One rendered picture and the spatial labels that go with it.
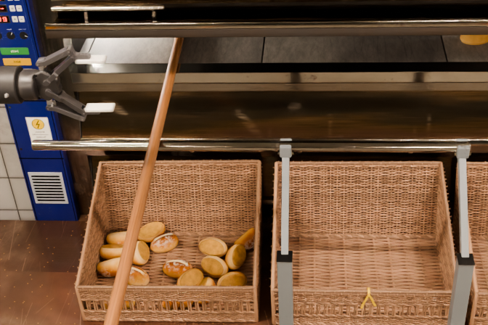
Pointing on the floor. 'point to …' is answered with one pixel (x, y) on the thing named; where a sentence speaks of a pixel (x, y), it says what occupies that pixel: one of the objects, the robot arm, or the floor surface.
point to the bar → (462, 146)
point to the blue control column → (59, 211)
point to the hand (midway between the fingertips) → (105, 83)
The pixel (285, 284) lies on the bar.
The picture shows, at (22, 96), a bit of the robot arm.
